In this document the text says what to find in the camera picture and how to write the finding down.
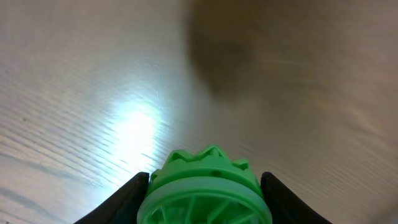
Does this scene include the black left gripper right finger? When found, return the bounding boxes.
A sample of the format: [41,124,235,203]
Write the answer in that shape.
[261,172,331,224]

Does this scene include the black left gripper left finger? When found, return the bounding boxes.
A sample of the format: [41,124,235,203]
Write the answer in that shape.
[74,172,149,224]

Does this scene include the green plastic wheel toy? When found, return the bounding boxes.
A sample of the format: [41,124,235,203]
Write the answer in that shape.
[137,145,272,224]

